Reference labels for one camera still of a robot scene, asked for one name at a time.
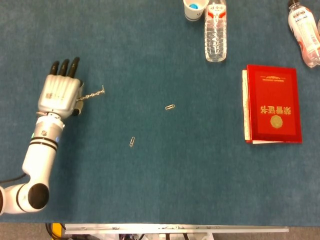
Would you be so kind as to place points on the red certificate book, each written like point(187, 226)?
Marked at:
point(275, 100)

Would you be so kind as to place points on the silver bead chain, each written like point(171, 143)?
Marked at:
point(91, 95)

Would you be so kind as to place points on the aluminium table rail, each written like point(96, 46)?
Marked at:
point(175, 228)

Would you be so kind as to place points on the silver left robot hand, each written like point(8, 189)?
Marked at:
point(58, 95)

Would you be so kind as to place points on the blue bottle cap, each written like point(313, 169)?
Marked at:
point(194, 6)

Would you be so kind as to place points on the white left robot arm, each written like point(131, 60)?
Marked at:
point(40, 155)

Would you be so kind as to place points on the clear water bottle red label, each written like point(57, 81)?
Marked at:
point(215, 35)

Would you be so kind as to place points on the pink drink bottle white label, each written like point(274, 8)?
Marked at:
point(303, 30)

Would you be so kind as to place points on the blue tablecloth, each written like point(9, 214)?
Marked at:
point(160, 175)

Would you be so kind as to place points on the white paper cup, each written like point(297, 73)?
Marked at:
point(193, 14)

